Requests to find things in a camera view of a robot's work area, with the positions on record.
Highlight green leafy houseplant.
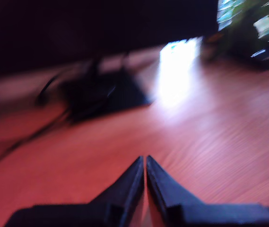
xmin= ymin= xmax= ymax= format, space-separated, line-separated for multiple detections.
xmin=217 ymin=0 xmax=269 ymax=50

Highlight amber pump bottle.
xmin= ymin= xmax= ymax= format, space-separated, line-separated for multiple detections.
xmin=200 ymin=32 xmax=228 ymax=62

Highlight large black monitor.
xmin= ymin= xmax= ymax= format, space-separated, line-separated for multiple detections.
xmin=0 ymin=0 xmax=220 ymax=80

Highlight black monitor stand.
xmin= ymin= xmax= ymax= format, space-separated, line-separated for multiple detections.
xmin=62 ymin=56 xmax=153 ymax=125

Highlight black cable on table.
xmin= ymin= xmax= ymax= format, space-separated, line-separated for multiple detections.
xmin=0 ymin=111 xmax=70 ymax=172

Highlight black plant tray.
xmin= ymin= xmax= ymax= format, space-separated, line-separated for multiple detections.
xmin=227 ymin=39 xmax=269 ymax=72

